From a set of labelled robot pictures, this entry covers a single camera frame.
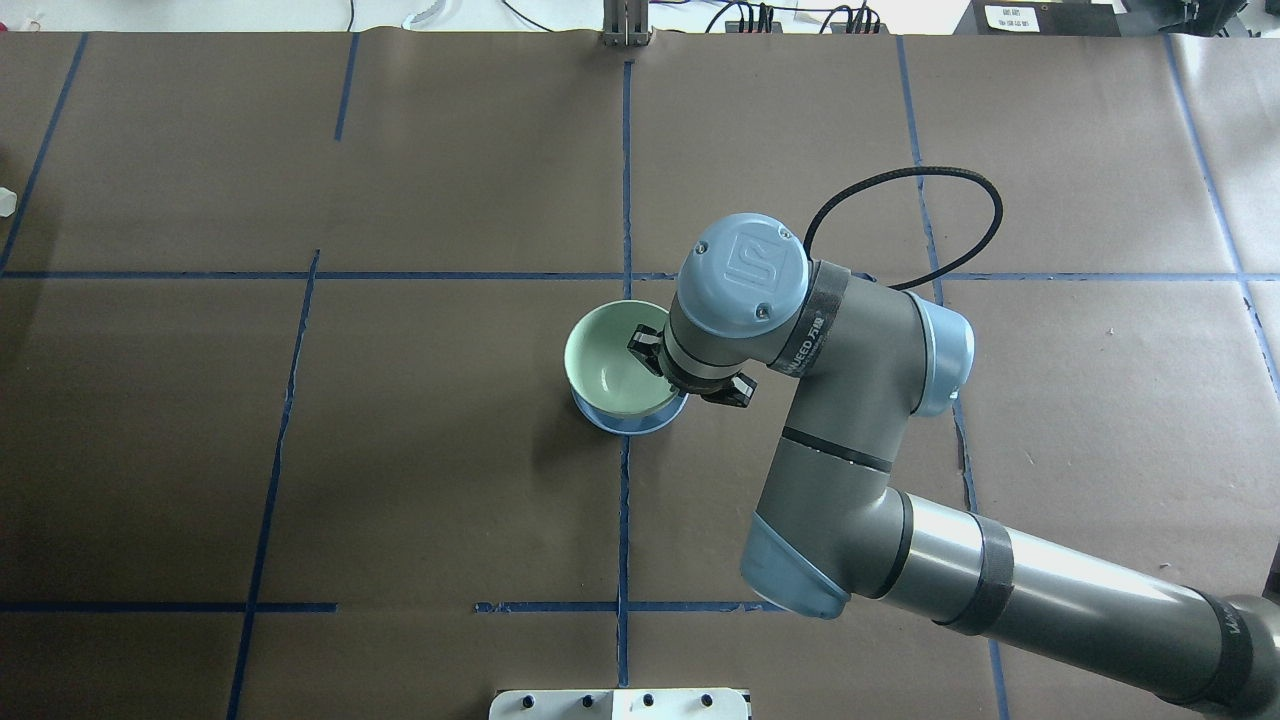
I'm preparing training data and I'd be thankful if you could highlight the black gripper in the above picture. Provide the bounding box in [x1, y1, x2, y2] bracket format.
[627, 324, 756, 407]

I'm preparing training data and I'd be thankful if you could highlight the blue bowl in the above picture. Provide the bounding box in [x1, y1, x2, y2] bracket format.
[571, 391, 689, 437]

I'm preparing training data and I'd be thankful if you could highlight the green bowl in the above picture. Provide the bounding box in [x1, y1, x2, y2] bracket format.
[563, 300, 678, 419]

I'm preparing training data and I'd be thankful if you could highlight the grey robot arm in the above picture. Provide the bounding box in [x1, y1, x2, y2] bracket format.
[628, 213, 1277, 719]

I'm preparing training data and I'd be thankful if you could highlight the white plate with holes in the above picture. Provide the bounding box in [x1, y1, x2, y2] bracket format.
[488, 687, 753, 719]

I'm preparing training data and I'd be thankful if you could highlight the black power strip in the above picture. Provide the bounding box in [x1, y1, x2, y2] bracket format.
[704, 1, 890, 36]

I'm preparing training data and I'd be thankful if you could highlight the black box with label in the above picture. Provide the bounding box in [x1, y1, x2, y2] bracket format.
[952, 1, 1121, 37]

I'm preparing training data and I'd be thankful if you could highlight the white object at left edge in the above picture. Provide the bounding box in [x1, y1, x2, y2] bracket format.
[0, 187, 18, 218]

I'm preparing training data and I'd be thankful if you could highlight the black braided cable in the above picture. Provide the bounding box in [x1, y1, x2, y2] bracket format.
[803, 167, 1004, 293]

